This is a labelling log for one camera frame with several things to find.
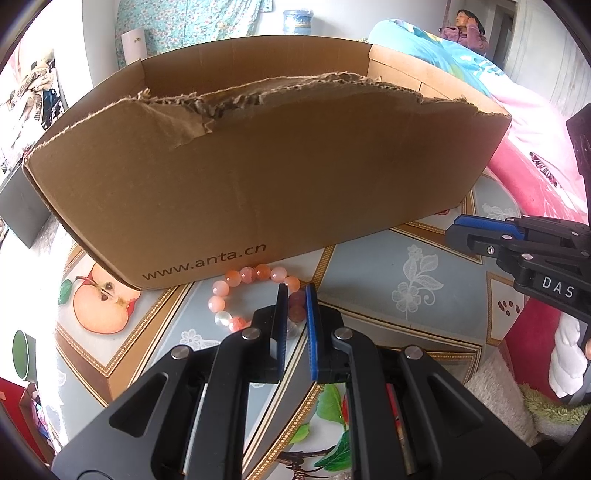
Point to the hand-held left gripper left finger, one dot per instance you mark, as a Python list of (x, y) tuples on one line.
[(279, 341)]

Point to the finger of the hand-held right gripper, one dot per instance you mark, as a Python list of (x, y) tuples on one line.
[(554, 228), (480, 244)]

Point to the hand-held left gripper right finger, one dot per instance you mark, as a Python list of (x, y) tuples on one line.
[(312, 341)]

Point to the brown cardboard box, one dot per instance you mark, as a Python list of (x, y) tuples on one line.
[(277, 194)]

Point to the person's right forearm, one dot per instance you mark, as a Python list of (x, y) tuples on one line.
[(567, 360)]

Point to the person's right hand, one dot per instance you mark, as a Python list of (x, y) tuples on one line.
[(588, 349)]

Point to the pink floral blanket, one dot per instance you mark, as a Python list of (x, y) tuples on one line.
[(531, 175)]

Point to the printed plastic tablecloth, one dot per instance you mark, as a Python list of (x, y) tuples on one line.
[(369, 286)]

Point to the green fluffy cloth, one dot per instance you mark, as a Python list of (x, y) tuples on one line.
[(549, 410)]

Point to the white fluffy garment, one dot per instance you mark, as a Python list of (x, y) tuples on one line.
[(498, 401)]

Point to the white panelled door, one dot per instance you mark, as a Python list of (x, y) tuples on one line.
[(531, 50)]

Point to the blue printed quilt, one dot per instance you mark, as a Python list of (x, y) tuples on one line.
[(429, 50)]

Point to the green cup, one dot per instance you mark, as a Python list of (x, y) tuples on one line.
[(22, 357)]

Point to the red box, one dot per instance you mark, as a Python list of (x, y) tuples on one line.
[(14, 406)]

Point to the blue water jug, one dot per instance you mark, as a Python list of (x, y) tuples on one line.
[(298, 23)]

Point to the dark grey panel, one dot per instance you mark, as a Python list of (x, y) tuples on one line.
[(21, 207)]

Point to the white cylinder container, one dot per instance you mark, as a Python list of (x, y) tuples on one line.
[(134, 46)]

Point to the floral curtain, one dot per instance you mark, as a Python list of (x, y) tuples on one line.
[(194, 23)]

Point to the pile of clothes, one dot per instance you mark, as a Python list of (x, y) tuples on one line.
[(32, 87)]

